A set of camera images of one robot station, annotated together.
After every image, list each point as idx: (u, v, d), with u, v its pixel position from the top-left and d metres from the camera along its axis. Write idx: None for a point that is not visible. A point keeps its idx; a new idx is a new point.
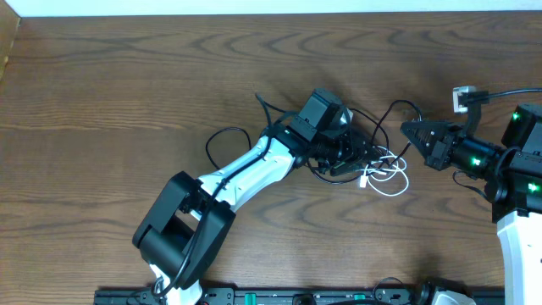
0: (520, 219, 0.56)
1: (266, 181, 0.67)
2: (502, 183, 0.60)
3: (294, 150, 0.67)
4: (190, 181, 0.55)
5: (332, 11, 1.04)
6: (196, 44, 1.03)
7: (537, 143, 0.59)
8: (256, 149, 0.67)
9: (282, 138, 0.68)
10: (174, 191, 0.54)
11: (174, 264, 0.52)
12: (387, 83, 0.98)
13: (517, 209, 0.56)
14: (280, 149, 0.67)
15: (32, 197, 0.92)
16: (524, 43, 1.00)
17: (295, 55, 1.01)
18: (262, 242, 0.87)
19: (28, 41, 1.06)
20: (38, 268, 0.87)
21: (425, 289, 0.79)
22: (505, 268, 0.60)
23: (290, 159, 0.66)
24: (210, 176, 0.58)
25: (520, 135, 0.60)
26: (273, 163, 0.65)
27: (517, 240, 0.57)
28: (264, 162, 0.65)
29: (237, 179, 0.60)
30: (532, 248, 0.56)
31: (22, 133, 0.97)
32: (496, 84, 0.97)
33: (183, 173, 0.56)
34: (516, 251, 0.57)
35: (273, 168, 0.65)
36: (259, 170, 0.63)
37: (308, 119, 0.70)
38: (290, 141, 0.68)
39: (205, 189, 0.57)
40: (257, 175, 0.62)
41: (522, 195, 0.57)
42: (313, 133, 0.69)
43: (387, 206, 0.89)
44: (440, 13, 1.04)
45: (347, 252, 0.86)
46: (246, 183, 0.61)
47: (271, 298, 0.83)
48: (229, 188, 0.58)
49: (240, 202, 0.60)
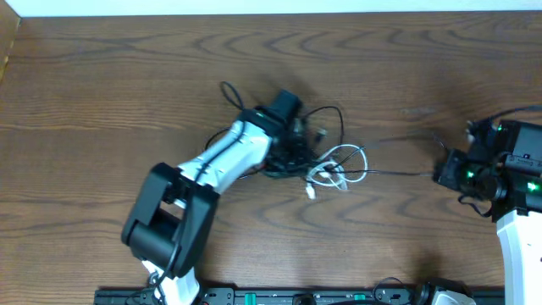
0: (520, 218, 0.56)
1: (244, 164, 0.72)
2: (501, 182, 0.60)
3: (268, 132, 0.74)
4: (169, 170, 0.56)
5: (333, 11, 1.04)
6: (196, 44, 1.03)
7: (524, 146, 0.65)
8: (230, 134, 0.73)
9: (256, 123, 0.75)
10: (155, 182, 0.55)
11: (167, 252, 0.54)
12: (387, 83, 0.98)
13: (517, 207, 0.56)
14: (255, 132, 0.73)
15: (32, 197, 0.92)
16: (524, 43, 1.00)
17: (295, 55, 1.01)
18: (262, 242, 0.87)
19: (29, 41, 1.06)
20: (38, 268, 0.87)
21: (426, 289, 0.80)
22: (505, 267, 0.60)
23: (266, 140, 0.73)
24: (190, 164, 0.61)
25: (508, 141, 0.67)
26: (249, 143, 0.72)
27: (517, 239, 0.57)
28: (240, 143, 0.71)
29: (217, 162, 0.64)
30: (531, 247, 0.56)
31: (22, 133, 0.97)
32: (496, 84, 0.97)
33: (161, 164, 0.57)
34: (515, 250, 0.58)
35: (251, 148, 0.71)
36: (236, 152, 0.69)
37: (279, 110, 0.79)
38: (264, 124, 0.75)
39: (186, 174, 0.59)
40: (235, 155, 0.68)
41: (522, 194, 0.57)
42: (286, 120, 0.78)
43: (387, 206, 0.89)
44: (439, 12, 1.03)
45: (347, 252, 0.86)
46: (227, 163, 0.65)
47: (271, 298, 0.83)
48: (209, 172, 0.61)
49: (223, 183, 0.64)
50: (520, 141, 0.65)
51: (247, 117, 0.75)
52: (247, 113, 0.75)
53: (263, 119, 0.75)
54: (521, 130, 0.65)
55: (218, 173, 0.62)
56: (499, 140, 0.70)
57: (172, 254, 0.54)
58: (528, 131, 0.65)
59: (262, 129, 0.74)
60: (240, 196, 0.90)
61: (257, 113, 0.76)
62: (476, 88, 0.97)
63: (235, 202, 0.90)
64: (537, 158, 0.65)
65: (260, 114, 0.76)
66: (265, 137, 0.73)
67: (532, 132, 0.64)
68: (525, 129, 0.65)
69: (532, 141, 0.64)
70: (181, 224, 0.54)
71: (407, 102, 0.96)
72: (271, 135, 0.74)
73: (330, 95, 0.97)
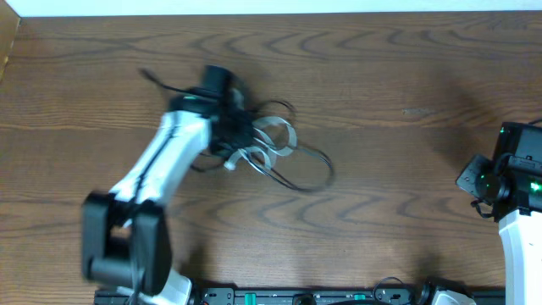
0: (522, 217, 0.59)
1: (190, 152, 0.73)
2: (504, 184, 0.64)
3: (203, 116, 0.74)
4: (102, 200, 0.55)
5: (333, 11, 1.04)
6: (196, 44, 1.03)
7: (526, 148, 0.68)
8: (164, 130, 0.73)
9: (187, 110, 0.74)
10: (90, 215, 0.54)
11: (130, 275, 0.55)
12: (386, 83, 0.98)
13: (520, 207, 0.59)
14: (188, 120, 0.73)
15: (31, 197, 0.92)
16: (523, 44, 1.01)
17: (295, 55, 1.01)
18: (262, 242, 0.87)
19: (28, 41, 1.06)
20: (37, 268, 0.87)
21: (426, 289, 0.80)
22: (506, 266, 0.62)
23: (202, 124, 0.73)
24: (125, 182, 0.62)
25: (511, 143, 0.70)
26: (186, 133, 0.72)
27: (518, 238, 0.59)
28: (176, 136, 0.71)
29: (154, 168, 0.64)
30: (533, 246, 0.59)
31: (22, 132, 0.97)
32: (495, 85, 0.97)
33: (92, 196, 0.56)
34: (517, 249, 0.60)
35: (188, 139, 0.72)
36: (173, 146, 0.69)
37: (207, 89, 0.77)
38: (196, 108, 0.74)
39: (123, 196, 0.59)
40: (173, 150, 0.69)
41: (525, 194, 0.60)
42: (219, 97, 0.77)
43: (388, 206, 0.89)
44: (439, 13, 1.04)
45: (347, 252, 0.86)
46: (167, 163, 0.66)
47: (271, 298, 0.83)
48: (147, 184, 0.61)
49: (168, 185, 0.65)
50: (523, 142, 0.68)
51: (179, 107, 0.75)
52: (179, 104, 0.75)
53: (196, 103, 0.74)
54: (523, 132, 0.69)
55: (157, 180, 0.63)
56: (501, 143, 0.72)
57: (136, 277, 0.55)
58: (529, 134, 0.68)
59: (195, 113, 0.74)
60: (240, 196, 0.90)
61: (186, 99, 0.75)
62: (476, 89, 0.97)
63: (235, 202, 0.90)
64: (539, 159, 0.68)
65: (190, 97, 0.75)
66: (201, 122, 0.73)
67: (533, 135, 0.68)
68: (527, 131, 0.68)
69: (533, 142, 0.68)
70: (135, 246, 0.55)
71: (407, 102, 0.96)
72: (207, 118, 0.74)
73: (330, 96, 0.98)
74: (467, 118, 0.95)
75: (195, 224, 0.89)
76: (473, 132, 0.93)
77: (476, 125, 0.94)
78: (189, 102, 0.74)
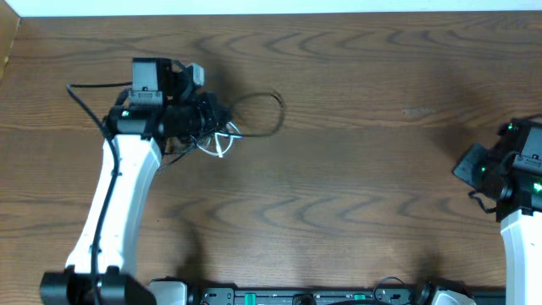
0: (524, 217, 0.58)
1: (146, 179, 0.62)
2: (507, 182, 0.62)
3: (146, 132, 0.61)
4: (58, 279, 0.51)
5: (332, 11, 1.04)
6: (196, 44, 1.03)
7: (533, 146, 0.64)
8: (107, 167, 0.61)
9: (125, 129, 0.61)
10: (52, 298, 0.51)
11: None
12: (386, 84, 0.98)
13: (522, 207, 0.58)
14: (132, 149, 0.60)
15: (32, 197, 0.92)
16: (524, 44, 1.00)
17: (295, 55, 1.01)
18: (262, 242, 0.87)
19: (29, 41, 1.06)
20: (37, 268, 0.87)
21: (426, 289, 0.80)
22: (507, 267, 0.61)
23: (148, 146, 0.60)
24: (79, 251, 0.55)
25: (517, 141, 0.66)
26: (134, 166, 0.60)
27: (520, 239, 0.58)
28: (123, 174, 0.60)
29: (107, 224, 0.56)
30: (534, 246, 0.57)
31: (22, 133, 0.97)
32: (495, 85, 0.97)
33: (46, 277, 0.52)
34: (518, 249, 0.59)
35: (136, 171, 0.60)
36: (121, 189, 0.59)
37: (146, 86, 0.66)
38: (135, 124, 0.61)
39: (81, 270, 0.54)
40: (123, 192, 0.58)
41: (528, 194, 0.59)
42: (160, 97, 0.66)
43: (388, 206, 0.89)
44: (439, 13, 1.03)
45: (347, 252, 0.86)
46: (118, 213, 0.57)
47: (271, 298, 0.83)
48: (105, 250, 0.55)
49: (129, 234, 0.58)
50: (530, 141, 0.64)
51: (115, 128, 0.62)
52: (112, 124, 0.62)
53: (132, 118, 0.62)
54: (530, 130, 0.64)
55: (113, 241, 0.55)
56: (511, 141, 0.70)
57: None
58: (538, 131, 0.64)
59: (138, 130, 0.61)
60: (240, 196, 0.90)
61: (120, 114, 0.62)
62: (476, 89, 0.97)
63: (234, 202, 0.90)
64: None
65: (125, 113, 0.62)
66: (146, 142, 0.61)
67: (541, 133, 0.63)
68: (535, 130, 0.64)
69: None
70: None
71: (407, 102, 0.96)
72: (151, 131, 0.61)
73: (330, 96, 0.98)
74: (467, 118, 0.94)
75: (195, 225, 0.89)
76: (473, 132, 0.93)
77: (476, 125, 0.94)
78: (124, 119, 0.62)
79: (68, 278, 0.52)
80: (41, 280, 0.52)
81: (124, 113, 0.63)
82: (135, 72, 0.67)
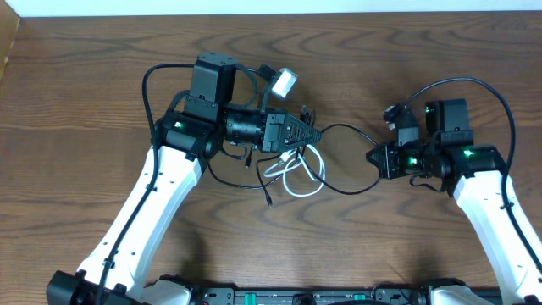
0: (469, 179, 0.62)
1: (176, 199, 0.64)
2: (445, 159, 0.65)
3: (192, 151, 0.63)
4: (69, 280, 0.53)
5: (333, 11, 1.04)
6: (197, 44, 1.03)
7: (450, 121, 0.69)
8: (145, 178, 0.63)
9: (174, 141, 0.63)
10: (58, 297, 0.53)
11: None
12: (386, 83, 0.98)
13: (464, 174, 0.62)
14: (173, 168, 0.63)
15: (32, 197, 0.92)
16: (524, 44, 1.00)
17: (295, 55, 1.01)
18: (262, 242, 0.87)
19: (29, 41, 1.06)
20: (37, 268, 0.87)
21: (422, 296, 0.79)
22: (478, 229, 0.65)
23: (190, 168, 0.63)
24: (94, 259, 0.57)
25: (437, 120, 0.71)
26: (170, 185, 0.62)
27: (474, 199, 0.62)
28: (157, 190, 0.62)
29: (128, 240, 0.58)
30: (489, 200, 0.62)
31: (22, 132, 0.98)
32: (494, 85, 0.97)
33: (60, 274, 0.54)
34: (478, 209, 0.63)
35: (171, 191, 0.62)
36: (152, 206, 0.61)
37: (203, 96, 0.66)
38: (185, 140, 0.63)
39: (89, 279, 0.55)
40: (152, 211, 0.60)
41: (463, 162, 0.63)
42: (215, 111, 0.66)
43: (387, 206, 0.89)
44: (439, 13, 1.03)
45: (348, 252, 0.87)
46: (142, 232, 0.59)
47: (271, 298, 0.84)
48: (118, 265, 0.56)
49: (146, 254, 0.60)
50: (447, 119, 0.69)
51: (165, 138, 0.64)
52: (163, 132, 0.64)
53: (184, 131, 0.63)
54: (444, 109, 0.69)
55: (129, 257, 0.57)
56: (430, 121, 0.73)
57: None
58: (449, 108, 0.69)
59: (185, 147, 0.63)
60: (240, 196, 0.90)
61: (174, 124, 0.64)
62: (475, 89, 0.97)
63: (234, 203, 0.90)
64: (467, 128, 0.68)
65: (179, 124, 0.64)
66: (189, 163, 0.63)
67: (453, 108, 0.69)
68: (447, 107, 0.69)
69: (455, 115, 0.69)
70: None
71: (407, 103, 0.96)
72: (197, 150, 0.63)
73: (330, 96, 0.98)
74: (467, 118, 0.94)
75: (195, 225, 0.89)
76: (472, 133, 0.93)
77: (477, 125, 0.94)
78: (176, 130, 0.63)
79: (75, 281, 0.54)
80: (52, 279, 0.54)
81: (178, 124, 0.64)
82: (196, 75, 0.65)
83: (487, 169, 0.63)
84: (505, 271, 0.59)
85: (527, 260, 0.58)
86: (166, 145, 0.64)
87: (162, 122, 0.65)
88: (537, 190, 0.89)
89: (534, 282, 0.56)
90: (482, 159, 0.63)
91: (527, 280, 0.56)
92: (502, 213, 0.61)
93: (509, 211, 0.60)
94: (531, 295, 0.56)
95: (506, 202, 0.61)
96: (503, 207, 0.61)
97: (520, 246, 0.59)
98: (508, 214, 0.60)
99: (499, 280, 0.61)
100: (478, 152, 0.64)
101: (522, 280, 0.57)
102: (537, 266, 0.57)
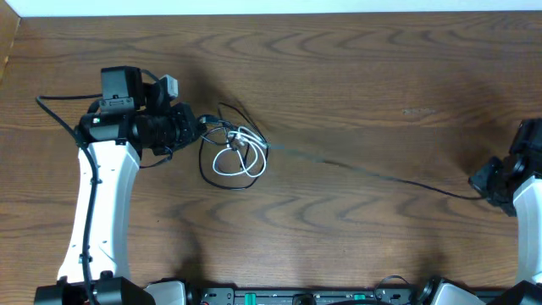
0: (539, 180, 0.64)
1: (128, 181, 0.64)
2: (521, 159, 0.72)
3: (119, 136, 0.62)
4: (52, 291, 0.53)
5: (333, 11, 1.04)
6: (197, 44, 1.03)
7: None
8: (85, 176, 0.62)
9: (100, 135, 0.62)
10: None
11: None
12: (386, 84, 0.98)
13: (535, 173, 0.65)
14: (108, 156, 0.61)
15: (32, 197, 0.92)
16: (523, 44, 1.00)
17: (295, 55, 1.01)
18: (262, 242, 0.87)
19: (29, 41, 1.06)
20: (37, 268, 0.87)
21: (429, 285, 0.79)
22: (519, 220, 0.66)
23: (124, 151, 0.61)
24: (70, 263, 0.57)
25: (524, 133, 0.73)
26: (112, 173, 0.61)
27: (536, 196, 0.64)
28: (102, 181, 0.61)
29: (94, 233, 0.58)
30: None
31: (22, 132, 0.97)
32: (494, 85, 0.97)
33: (41, 289, 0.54)
34: (533, 205, 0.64)
35: (115, 176, 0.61)
36: (103, 196, 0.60)
37: (117, 95, 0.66)
38: (108, 130, 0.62)
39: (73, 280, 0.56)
40: (105, 201, 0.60)
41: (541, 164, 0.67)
42: (131, 102, 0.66)
43: (388, 205, 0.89)
44: (439, 13, 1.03)
45: (347, 252, 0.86)
46: (104, 222, 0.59)
47: (271, 298, 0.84)
48: (96, 257, 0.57)
49: (118, 239, 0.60)
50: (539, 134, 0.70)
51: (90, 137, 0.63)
52: (85, 133, 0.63)
53: (104, 124, 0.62)
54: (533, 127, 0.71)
55: (102, 246, 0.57)
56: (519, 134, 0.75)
57: None
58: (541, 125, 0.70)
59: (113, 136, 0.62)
60: (240, 196, 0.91)
61: (91, 121, 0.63)
62: (475, 89, 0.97)
63: (234, 202, 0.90)
64: None
65: (97, 119, 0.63)
66: (120, 147, 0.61)
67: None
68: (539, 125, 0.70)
69: None
70: None
71: (407, 102, 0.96)
72: (124, 135, 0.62)
73: (330, 96, 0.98)
74: (466, 118, 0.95)
75: (195, 225, 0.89)
76: (472, 132, 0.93)
77: (476, 125, 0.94)
78: (96, 126, 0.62)
79: (62, 287, 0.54)
80: (35, 296, 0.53)
81: (96, 119, 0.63)
82: (104, 80, 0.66)
83: None
84: (529, 259, 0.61)
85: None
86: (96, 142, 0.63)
87: (80, 124, 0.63)
88: None
89: None
90: None
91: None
92: None
93: None
94: None
95: None
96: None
97: None
98: None
99: (519, 267, 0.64)
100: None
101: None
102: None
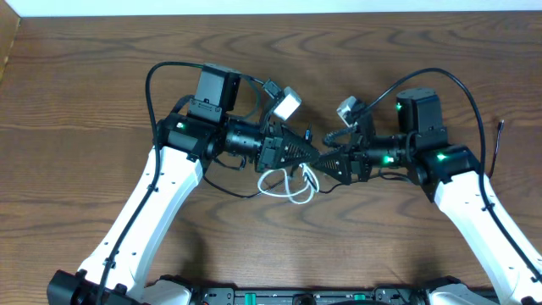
0: (447, 185, 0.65)
1: (179, 197, 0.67)
2: (420, 167, 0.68)
3: (193, 152, 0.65)
4: (71, 280, 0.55)
5: (333, 11, 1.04)
6: (197, 44, 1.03)
7: (425, 121, 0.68)
8: (146, 178, 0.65)
9: (176, 141, 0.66)
10: (58, 297, 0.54)
11: None
12: (386, 83, 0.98)
13: (441, 179, 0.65)
14: (174, 169, 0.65)
15: (32, 197, 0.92)
16: (524, 44, 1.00)
17: (295, 56, 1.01)
18: (262, 242, 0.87)
19: (29, 41, 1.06)
20: (37, 267, 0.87)
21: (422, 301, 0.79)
22: (463, 234, 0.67)
23: (192, 168, 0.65)
24: (95, 260, 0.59)
25: (411, 119, 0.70)
26: (172, 185, 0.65)
27: (455, 205, 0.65)
28: (158, 191, 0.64)
29: (129, 239, 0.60)
30: (469, 203, 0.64)
31: (21, 132, 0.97)
32: (494, 85, 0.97)
33: (60, 273, 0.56)
34: (461, 213, 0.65)
35: (172, 190, 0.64)
36: (154, 206, 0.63)
37: (208, 100, 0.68)
38: (187, 141, 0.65)
39: (91, 278, 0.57)
40: (152, 210, 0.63)
41: (437, 167, 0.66)
42: (218, 113, 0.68)
43: (387, 206, 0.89)
44: (440, 13, 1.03)
45: (348, 252, 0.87)
46: (142, 232, 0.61)
47: (271, 298, 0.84)
48: (118, 265, 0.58)
49: (148, 253, 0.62)
50: (420, 119, 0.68)
51: (168, 140, 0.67)
52: (165, 132, 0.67)
53: (185, 132, 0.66)
54: (417, 111, 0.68)
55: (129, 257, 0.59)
56: (403, 118, 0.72)
57: None
58: (423, 108, 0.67)
59: (187, 148, 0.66)
60: (240, 196, 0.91)
61: (175, 124, 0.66)
62: (475, 89, 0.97)
63: (234, 203, 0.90)
64: (440, 125, 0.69)
65: (181, 124, 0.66)
66: (190, 163, 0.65)
67: (424, 106, 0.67)
68: (420, 108, 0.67)
69: (429, 114, 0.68)
70: None
71: None
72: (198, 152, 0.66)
73: (330, 96, 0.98)
74: (467, 119, 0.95)
75: (195, 225, 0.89)
76: (472, 132, 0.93)
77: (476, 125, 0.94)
78: (178, 132, 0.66)
79: (76, 281, 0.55)
80: (53, 278, 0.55)
81: (179, 124, 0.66)
82: (201, 80, 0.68)
83: (463, 170, 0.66)
84: (498, 277, 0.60)
85: (518, 263, 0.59)
86: (169, 146, 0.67)
87: (166, 121, 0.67)
88: (536, 191, 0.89)
89: (526, 282, 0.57)
90: (456, 162, 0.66)
91: (520, 282, 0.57)
92: (485, 215, 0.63)
93: (491, 212, 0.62)
94: (527, 296, 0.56)
95: (486, 204, 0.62)
96: (485, 208, 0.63)
97: (506, 245, 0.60)
98: (490, 214, 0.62)
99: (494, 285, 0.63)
100: (450, 155, 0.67)
101: (515, 284, 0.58)
102: (527, 266, 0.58)
